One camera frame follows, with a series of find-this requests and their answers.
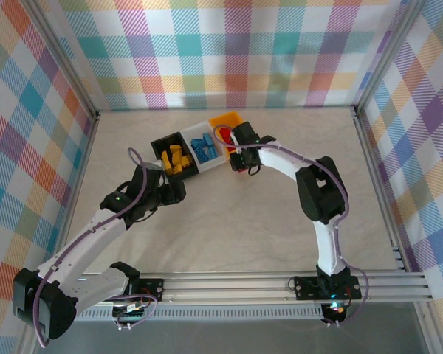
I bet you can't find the white plastic bin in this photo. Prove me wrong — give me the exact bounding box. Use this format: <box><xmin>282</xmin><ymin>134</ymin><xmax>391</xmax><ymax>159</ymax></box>
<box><xmin>179</xmin><ymin>120</ymin><xmax>230</xmax><ymax>174</ymax></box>

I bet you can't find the orange plastic bin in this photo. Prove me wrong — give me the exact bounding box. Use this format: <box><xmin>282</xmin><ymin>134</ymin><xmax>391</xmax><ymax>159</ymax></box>
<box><xmin>208</xmin><ymin>111</ymin><xmax>247</xmax><ymax>167</ymax></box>

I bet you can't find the black plastic bin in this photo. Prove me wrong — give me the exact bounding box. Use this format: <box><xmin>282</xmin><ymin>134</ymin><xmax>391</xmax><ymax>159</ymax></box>
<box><xmin>150</xmin><ymin>131</ymin><xmax>201</xmax><ymax>182</ymax></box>

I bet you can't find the grey metal panel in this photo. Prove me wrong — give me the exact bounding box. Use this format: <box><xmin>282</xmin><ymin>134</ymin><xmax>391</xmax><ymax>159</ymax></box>
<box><xmin>32</xmin><ymin>319</ymin><xmax>429</xmax><ymax>354</ymax></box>

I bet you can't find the long aluminium base rail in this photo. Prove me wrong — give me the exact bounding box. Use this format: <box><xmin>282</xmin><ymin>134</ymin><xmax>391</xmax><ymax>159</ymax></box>
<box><xmin>24</xmin><ymin>271</ymin><xmax>433</xmax><ymax>308</ymax></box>

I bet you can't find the grey slotted cable duct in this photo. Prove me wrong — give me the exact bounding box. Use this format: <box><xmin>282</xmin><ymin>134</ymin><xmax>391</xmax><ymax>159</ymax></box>
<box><xmin>43</xmin><ymin>308</ymin><xmax>328</xmax><ymax>322</ymax></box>

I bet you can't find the aluminium frame post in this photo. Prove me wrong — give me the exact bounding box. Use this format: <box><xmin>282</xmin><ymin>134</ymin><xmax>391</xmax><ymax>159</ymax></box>
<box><xmin>26</xmin><ymin>0</ymin><xmax>100</xmax><ymax>125</ymax></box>
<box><xmin>352</xmin><ymin>0</ymin><xmax>427</xmax><ymax>117</ymax></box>

